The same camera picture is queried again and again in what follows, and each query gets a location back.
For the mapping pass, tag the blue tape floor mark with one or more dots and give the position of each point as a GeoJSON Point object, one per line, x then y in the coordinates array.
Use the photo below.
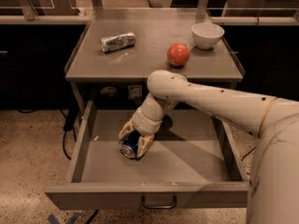
{"type": "Point", "coordinates": [70, 219]}

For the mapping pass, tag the blue pepsi can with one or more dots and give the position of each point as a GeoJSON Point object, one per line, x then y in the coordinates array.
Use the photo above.
{"type": "Point", "coordinates": [129, 146]}

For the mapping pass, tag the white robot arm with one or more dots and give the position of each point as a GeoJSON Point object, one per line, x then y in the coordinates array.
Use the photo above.
{"type": "Point", "coordinates": [273, 196]}

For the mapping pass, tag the grey counter cabinet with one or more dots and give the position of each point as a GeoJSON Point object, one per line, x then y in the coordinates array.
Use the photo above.
{"type": "Point", "coordinates": [155, 30]}

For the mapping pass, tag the red apple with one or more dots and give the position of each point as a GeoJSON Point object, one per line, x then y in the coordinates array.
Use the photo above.
{"type": "Point", "coordinates": [178, 54]}

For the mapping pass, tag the white bowl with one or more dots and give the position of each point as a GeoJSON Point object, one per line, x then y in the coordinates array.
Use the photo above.
{"type": "Point", "coordinates": [206, 35]}

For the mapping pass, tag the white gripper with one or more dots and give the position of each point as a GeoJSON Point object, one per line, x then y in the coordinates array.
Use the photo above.
{"type": "Point", "coordinates": [143, 124]}

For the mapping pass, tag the metal drawer handle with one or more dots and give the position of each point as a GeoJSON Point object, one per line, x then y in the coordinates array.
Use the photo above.
{"type": "Point", "coordinates": [159, 202]}

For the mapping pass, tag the silver foil snack bag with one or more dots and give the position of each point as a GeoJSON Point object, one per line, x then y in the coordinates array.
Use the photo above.
{"type": "Point", "coordinates": [117, 42]}

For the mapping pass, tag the white label sticker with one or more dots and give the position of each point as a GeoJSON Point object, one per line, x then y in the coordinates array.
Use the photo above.
{"type": "Point", "coordinates": [134, 92]}

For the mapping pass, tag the grey open drawer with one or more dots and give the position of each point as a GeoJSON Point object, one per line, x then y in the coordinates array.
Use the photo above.
{"type": "Point", "coordinates": [193, 156]}

